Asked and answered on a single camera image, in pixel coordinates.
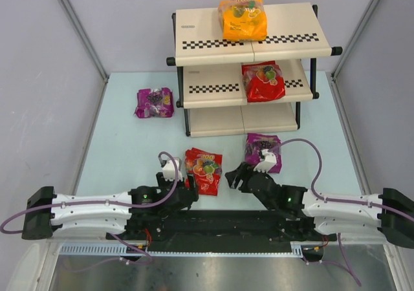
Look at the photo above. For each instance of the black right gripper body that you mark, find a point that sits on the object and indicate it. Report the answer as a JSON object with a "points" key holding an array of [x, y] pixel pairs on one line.
{"points": [[244, 180]]}

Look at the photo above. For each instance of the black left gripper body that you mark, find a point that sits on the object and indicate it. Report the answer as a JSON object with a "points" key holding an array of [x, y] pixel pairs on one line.
{"points": [[186, 191]]}

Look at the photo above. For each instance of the red fruit gummy bag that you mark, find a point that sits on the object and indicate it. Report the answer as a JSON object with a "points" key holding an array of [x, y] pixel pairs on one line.
{"points": [[206, 169], [263, 82]]}

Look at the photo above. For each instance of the orange mango gummy bag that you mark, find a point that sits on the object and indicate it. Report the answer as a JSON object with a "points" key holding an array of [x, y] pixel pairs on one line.
{"points": [[243, 20]]}

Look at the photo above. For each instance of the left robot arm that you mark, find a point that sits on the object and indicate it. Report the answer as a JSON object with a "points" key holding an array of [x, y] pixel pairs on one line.
{"points": [[57, 215]]}

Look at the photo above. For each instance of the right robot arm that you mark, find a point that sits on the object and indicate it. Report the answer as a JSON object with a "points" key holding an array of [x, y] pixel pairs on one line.
{"points": [[387, 215]]}

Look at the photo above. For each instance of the beige three-tier shelf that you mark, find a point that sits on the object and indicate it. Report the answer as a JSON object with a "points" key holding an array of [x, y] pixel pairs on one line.
{"points": [[209, 70]]}

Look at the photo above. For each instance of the purple grape gummy bag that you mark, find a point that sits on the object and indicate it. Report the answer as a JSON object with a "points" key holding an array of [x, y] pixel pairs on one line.
{"points": [[154, 103], [254, 145]]}

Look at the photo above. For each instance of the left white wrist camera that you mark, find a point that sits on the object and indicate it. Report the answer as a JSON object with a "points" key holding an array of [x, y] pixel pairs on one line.
{"points": [[170, 172]]}

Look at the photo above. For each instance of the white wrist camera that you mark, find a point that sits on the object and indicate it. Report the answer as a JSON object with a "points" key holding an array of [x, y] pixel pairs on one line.
{"points": [[268, 161], [170, 172]]}

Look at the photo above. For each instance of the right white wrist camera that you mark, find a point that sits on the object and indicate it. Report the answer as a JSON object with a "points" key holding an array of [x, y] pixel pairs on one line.
{"points": [[268, 161]]}

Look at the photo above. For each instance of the grey cable duct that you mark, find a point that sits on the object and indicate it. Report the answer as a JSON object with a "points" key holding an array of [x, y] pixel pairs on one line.
{"points": [[209, 246]]}

